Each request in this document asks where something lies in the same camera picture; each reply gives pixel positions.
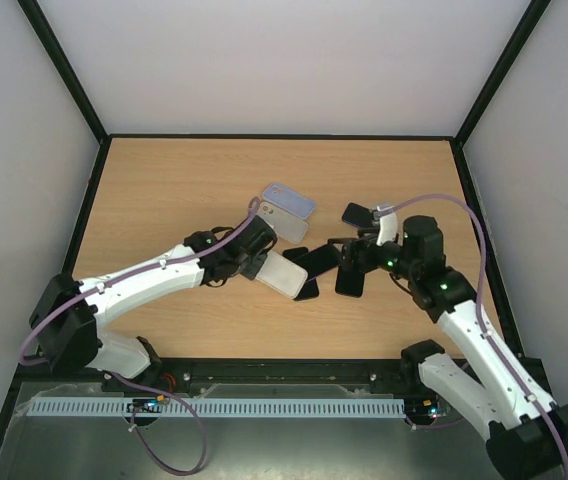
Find black enclosure frame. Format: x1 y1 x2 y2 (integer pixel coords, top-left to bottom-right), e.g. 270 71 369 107
0 0 551 450

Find black phone purple edge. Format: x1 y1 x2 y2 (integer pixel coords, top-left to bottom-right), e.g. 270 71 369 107
293 244 340 282

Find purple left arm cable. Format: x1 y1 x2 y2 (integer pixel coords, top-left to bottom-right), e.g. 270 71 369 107
17 196 263 366

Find lilac phone case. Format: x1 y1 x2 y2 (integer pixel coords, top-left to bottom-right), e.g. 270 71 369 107
262 183 316 220

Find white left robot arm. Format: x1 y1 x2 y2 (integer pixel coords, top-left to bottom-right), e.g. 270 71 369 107
30 217 277 379

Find light blue cable duct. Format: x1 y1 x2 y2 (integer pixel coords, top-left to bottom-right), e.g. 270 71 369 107
26 397 405 419

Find black phone blue edge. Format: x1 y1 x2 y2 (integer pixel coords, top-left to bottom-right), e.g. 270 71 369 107
341 202 379 232

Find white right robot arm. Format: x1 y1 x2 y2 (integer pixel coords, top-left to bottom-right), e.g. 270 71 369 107
333 215 568 479

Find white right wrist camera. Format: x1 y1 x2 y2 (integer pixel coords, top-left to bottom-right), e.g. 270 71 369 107
371 203 399 247

